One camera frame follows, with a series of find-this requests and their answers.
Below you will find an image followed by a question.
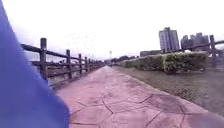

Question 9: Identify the trimmed green hedge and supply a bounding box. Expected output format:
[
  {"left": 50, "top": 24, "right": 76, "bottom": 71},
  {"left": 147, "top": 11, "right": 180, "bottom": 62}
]
[{"left": 116, "top": 50, "right": 209, "bottom": 75}]

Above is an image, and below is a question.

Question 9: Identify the reddish stone paved path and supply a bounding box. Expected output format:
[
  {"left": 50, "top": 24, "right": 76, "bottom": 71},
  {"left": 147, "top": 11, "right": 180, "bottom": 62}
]
[{"left": 54, "top": 65, "right": 224, "bottom": 128}]

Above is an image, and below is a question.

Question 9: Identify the tall grey building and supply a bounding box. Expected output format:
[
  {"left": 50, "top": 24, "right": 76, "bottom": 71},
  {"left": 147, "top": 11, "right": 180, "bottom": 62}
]
[{"left": 158, "top": 26, "right": 181, "bottom": 53}]

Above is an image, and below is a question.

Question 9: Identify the grass strip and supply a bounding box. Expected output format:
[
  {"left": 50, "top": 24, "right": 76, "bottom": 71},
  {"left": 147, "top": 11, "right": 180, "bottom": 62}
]
[{"left": 112, "top": 65, "right": 224, "bottom": 118}]

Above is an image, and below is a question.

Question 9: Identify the distant row of trees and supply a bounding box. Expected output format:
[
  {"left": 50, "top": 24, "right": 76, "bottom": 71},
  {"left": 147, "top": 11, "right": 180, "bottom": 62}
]
[{"left": 103, "top": 55, "right": 138, "bottom": 65}]

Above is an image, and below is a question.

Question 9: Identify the person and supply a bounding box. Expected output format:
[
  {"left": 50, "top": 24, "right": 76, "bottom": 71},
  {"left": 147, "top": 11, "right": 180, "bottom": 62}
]
[{"left": 0, "top": 0, "right": 71, "bottom": 128}]

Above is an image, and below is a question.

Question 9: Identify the dark wooden rail fence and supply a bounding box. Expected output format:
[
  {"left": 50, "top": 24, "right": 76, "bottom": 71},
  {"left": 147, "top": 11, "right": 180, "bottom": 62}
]
[{"left": 20, "top": 37, "right": 106, "bottom": 83}]

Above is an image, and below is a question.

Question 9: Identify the grey building block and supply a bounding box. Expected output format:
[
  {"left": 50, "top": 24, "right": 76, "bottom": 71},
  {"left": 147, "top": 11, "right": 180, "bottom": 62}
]
[{"left": 180, "top": 32, "right": 210, "bottom": 52}]

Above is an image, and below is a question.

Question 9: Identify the low long building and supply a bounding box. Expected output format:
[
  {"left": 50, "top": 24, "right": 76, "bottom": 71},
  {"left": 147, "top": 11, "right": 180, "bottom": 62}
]
[{"left": 139, "top": 49, "right": 162, "bottom": 58}]

